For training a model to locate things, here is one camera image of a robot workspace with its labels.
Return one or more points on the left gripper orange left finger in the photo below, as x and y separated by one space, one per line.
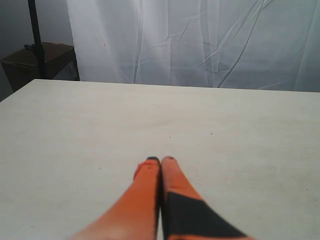
135 215

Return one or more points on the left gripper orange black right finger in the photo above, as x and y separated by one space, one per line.
185 214

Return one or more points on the brown cardboard box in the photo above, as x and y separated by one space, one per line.
21 67

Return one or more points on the white backdrop curtain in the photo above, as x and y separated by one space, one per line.
240 44

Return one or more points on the black stand pole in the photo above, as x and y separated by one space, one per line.
37 48

